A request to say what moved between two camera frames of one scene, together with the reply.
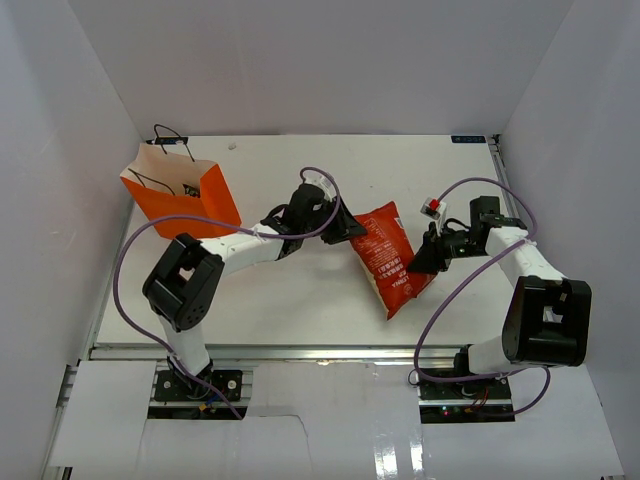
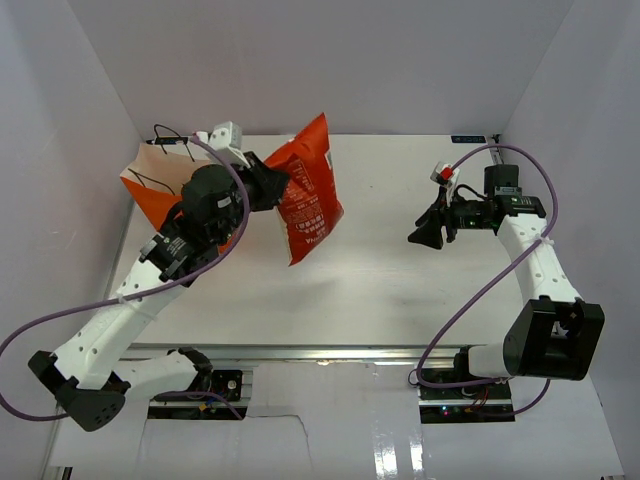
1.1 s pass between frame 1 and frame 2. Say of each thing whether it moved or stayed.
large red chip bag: moved
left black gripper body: moved
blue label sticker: stayed
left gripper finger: moved
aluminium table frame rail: stayed
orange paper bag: stayed
